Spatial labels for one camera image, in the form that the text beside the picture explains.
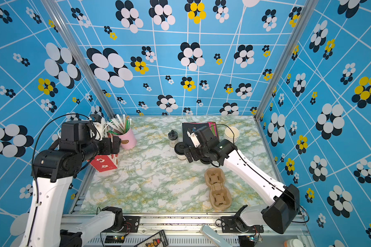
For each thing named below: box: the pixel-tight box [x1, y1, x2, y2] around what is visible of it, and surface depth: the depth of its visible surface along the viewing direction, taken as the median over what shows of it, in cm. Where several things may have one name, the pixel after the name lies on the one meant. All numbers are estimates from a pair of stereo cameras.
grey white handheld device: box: [196, 224, 232, 247], surface depth 68 cm
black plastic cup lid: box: [174, 141, 189, 156], surface depth 90 cm
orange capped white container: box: [283, 238, 305, 247], surface depth 64 cm
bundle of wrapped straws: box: [102, 113, 132, 136], surface depth 96 cm
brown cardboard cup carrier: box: [204, 167, 232, 212], surface depth 80 cm
